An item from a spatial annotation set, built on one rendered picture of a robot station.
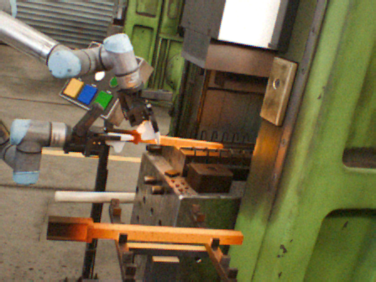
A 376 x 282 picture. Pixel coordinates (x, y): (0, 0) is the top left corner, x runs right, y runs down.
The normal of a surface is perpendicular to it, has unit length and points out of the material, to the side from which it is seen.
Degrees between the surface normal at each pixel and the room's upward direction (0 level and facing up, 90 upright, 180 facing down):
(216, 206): 90
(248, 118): 90
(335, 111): 89
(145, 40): 90
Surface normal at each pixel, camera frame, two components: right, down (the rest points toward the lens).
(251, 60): 0.37, 0.34
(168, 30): 0.17, 0.33
